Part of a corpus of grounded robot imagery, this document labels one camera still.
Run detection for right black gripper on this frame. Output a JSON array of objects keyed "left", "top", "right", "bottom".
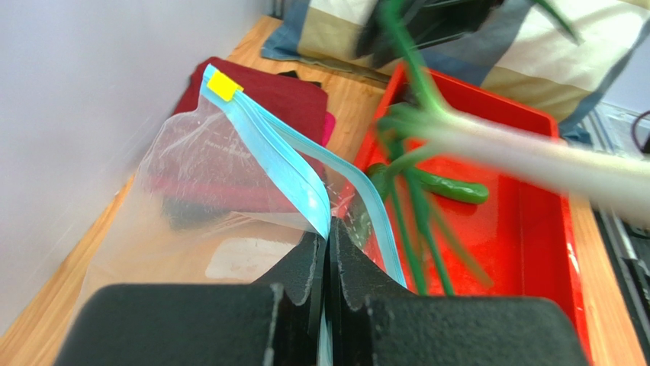
[{"left": 353, "top": 0, "right": 503, "bottom": 69}]

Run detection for striped blue yellow pillow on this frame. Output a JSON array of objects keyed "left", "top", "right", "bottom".
[{"left": 261, "top": 1, "right": 649, "bottom": 144}]

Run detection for lower green pepper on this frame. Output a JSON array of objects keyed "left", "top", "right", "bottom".
[{"left": 365, "top": 162, "right": 490, "bottom": 204}]

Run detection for clear zip top bag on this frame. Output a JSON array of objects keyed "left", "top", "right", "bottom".
[{"left": 76, "top": 63, "right": 408, "bottom": 326}]

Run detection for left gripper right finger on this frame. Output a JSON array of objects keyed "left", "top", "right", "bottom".
[{"left": 329, "top": 218, "right": 588, "bottom": 365}]

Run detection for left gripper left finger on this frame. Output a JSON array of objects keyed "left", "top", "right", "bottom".
[{"left": 55, "top": 234, "right": 327, "bottom": 365}]

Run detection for green onion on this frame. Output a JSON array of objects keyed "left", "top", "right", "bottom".
[{"left": 375, "top": 0, "right": 650, "bottom": 297}]

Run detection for dark red folded cloth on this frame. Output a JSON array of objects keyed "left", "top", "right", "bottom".
[{"left": 140, "top": 57, "right": 330, "bottom": 234}]

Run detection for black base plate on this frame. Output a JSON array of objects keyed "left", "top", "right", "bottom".
[{"left": 595, "top": 104, "right": 649, "bottom": 364}]

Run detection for red plastic tray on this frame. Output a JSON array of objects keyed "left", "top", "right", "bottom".
[{"left": 354, "top": 64, "right": 592, "bottom": 365}]

